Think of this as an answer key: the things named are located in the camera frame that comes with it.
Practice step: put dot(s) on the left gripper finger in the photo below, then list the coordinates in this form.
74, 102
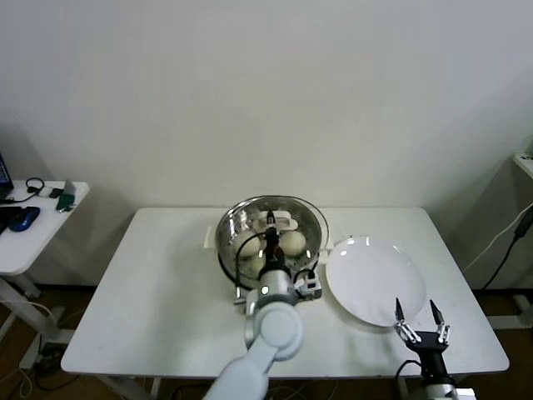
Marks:
268, 218
275, 220

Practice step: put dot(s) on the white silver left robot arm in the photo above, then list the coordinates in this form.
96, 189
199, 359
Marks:
275, 329

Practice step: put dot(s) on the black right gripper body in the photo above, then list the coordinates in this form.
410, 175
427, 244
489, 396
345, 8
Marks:
431, 350

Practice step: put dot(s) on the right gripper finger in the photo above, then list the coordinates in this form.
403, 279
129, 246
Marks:
404, 327
441, 329

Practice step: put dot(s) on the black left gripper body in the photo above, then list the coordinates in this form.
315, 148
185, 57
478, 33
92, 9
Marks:
272, 250

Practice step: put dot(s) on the white desk foot bar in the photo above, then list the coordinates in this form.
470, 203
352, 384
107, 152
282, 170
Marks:
512, 310

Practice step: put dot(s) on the round white plate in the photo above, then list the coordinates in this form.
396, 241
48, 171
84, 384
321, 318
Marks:
366, 279

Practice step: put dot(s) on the green and grey gadget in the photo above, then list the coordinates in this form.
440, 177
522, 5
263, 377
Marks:
65, 203

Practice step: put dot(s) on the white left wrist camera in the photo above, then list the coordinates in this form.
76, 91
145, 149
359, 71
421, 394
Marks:
310, 287

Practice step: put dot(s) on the white steamed baozi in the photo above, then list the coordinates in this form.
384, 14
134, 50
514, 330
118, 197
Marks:
256, 263
293, 243
249, 246

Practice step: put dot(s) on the dark laptop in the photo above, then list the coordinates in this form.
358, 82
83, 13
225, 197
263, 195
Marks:
3, 177

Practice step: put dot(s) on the white shelf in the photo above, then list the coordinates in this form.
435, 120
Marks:
525, 164

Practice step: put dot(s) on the blue computer mouse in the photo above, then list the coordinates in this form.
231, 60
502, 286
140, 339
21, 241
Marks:
25, 218

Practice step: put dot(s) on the white electric cooker base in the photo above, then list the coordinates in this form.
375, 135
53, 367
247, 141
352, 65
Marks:
207, 239

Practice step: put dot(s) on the perforated steel steamer basket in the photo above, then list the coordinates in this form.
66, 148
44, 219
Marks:
225, 246

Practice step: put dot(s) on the black floor power strip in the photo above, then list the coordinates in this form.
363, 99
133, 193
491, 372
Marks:
52, 354

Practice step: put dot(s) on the small white adapter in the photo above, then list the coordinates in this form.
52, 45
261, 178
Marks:
49, 193

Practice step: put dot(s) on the white side table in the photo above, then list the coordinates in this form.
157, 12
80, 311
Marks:
37, 237

